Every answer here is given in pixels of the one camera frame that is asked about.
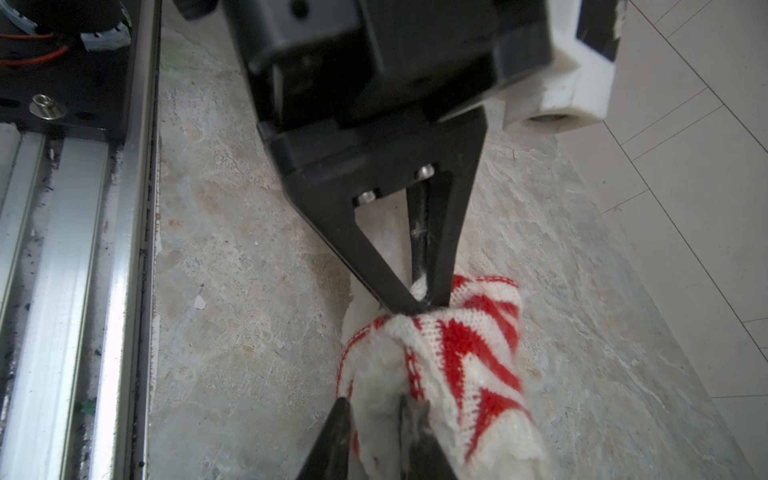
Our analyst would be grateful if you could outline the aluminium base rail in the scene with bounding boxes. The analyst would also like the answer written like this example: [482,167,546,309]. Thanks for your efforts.
[1,1,162,479]

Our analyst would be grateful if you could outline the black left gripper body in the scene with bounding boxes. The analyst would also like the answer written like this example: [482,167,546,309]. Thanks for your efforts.
[223,1,552,131]

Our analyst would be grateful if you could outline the white plush teddy bear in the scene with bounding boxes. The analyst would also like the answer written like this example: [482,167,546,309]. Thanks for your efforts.
[338,191,553,480]

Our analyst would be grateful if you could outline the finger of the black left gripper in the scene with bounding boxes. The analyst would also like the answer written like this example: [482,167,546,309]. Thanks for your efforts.
[406,181,429,283]
[260,107,487,316]

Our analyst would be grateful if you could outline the red white striped shirt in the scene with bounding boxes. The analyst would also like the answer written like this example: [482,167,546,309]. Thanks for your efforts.
[334,274,550,480]

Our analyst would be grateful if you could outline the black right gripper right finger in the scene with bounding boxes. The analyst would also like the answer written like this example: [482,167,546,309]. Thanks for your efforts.
[399,395,457,480]

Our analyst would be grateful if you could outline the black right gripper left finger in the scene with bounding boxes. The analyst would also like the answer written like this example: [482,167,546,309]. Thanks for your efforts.
[296,397,352,480]

